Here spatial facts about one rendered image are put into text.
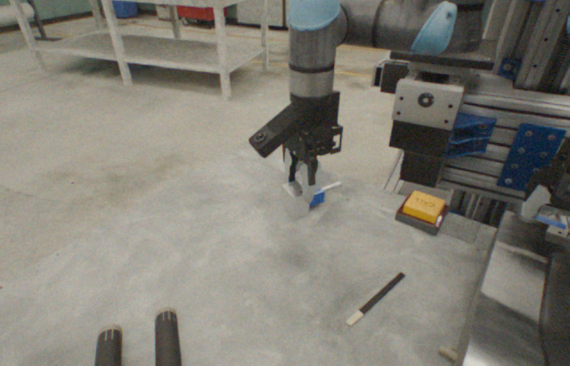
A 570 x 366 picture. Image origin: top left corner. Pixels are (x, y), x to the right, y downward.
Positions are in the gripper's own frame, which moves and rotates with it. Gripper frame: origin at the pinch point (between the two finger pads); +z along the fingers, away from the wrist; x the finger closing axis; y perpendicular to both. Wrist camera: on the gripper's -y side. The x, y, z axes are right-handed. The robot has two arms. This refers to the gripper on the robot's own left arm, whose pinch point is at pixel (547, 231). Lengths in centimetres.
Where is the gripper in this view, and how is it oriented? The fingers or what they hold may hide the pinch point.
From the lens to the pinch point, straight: 76.5
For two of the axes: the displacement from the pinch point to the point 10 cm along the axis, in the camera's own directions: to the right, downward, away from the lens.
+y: 6.7, -4.1, 6.2
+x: -7.4, -3.7, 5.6
